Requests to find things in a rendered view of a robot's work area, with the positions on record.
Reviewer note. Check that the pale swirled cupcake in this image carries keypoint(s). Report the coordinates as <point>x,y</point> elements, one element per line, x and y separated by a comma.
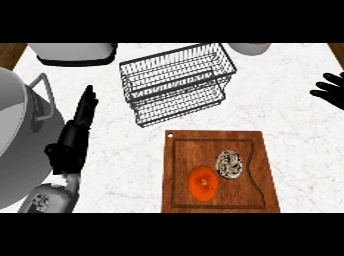
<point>229,164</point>

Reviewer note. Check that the brown wooden cutting board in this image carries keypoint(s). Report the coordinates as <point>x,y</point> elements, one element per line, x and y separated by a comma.
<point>219,171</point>

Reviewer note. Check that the pale grey round container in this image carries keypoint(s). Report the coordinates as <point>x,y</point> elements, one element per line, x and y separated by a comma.
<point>250,48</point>

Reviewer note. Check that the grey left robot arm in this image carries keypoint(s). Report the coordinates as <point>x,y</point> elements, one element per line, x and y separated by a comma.
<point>51,197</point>

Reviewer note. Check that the grey and black appliance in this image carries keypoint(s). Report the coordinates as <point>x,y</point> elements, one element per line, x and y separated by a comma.
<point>76,53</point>

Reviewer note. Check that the large grey metal pot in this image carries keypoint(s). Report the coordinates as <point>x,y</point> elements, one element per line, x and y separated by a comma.
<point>12,140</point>

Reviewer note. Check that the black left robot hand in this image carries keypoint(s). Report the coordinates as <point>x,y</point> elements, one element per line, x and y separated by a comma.
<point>74,133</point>

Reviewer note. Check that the orange round fruit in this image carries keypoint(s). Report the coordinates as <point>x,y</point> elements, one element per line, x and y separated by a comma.
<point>203,183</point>

